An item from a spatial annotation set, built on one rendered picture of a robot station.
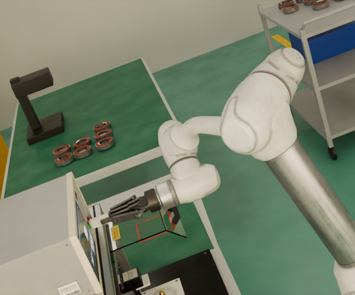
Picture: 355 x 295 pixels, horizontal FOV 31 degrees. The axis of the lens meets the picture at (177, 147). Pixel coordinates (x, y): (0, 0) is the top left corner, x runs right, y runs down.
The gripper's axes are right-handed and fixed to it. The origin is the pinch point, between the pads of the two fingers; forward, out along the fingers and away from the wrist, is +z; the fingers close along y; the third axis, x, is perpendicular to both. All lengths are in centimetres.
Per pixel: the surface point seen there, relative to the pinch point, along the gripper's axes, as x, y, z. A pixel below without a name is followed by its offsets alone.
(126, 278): -26.1, 2.7, 0.4
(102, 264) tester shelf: -6.7, -15.0, 2.9
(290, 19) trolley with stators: -27, 223, -142
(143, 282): -30.1, 2.5, -4.5
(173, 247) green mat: -43, 37, -18
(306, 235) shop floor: -118, 116, -89
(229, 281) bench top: -43, 2, -33
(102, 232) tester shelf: -6.7, 4.6, 1.6
